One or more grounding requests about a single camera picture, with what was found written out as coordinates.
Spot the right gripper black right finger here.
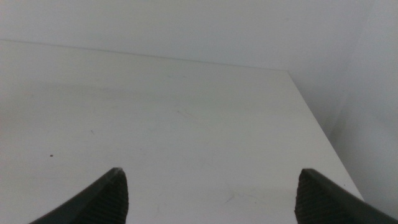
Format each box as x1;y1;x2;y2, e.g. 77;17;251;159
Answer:
294;168;398;224

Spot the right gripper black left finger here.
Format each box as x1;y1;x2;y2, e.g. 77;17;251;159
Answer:
28;167;130;224

